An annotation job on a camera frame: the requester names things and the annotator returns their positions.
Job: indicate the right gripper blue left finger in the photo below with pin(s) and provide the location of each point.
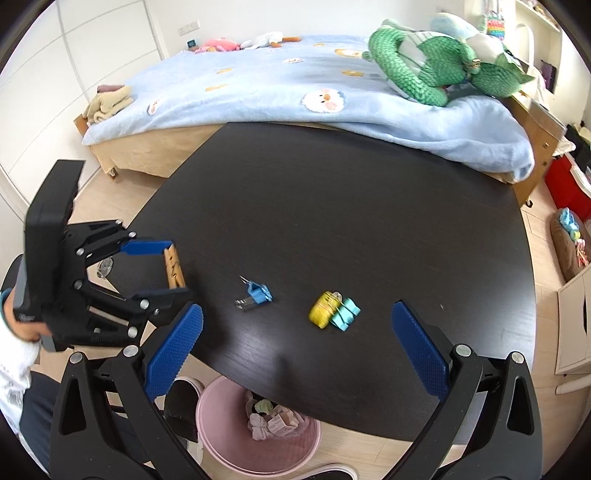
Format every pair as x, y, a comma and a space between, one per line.
168, 347

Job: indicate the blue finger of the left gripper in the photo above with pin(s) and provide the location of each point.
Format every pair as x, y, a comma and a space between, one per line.
163, 305
136, 247

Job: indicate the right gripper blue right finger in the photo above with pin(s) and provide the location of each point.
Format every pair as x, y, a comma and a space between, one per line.
423, 347

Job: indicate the wooden clothespin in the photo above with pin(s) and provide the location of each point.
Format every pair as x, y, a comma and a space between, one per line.
174, 274

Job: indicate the light blue binder clip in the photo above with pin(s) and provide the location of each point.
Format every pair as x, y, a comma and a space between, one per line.
345, 314

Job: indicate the yellow tape roll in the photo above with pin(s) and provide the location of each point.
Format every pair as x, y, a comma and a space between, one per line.
325, 308

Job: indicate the white tissue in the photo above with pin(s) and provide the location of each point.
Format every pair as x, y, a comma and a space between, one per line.
282, 423

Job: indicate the pink trash bin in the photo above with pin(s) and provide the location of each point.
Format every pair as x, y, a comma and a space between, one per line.
234, 441

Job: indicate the black white slipper left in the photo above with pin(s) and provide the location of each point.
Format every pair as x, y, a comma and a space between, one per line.
180, 413

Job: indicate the black white slipper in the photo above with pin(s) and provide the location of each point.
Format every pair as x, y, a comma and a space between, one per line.
331, 472
180, 413

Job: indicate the black white slipper right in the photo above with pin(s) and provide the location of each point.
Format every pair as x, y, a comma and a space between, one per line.
331, 472

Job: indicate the white drawer cabinet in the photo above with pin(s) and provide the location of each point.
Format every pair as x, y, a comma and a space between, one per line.
573, 353

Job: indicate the beige folded towel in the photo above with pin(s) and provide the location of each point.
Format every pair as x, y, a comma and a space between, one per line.
106, 104

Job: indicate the brown pet cushion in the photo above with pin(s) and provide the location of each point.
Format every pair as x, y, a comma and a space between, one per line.
571, 241

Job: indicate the pink plush toy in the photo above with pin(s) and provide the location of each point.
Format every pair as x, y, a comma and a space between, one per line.
218, 45

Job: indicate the red storage box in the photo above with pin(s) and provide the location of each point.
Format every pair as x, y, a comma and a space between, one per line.
568, 186

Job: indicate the light blue blanket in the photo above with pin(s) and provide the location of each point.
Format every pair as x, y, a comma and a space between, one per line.
322, 79

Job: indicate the green plush dragon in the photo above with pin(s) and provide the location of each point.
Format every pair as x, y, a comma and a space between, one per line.
422, 65

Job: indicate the rainbow pop bag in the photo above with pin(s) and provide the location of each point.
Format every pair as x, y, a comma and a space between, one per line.
494, 25

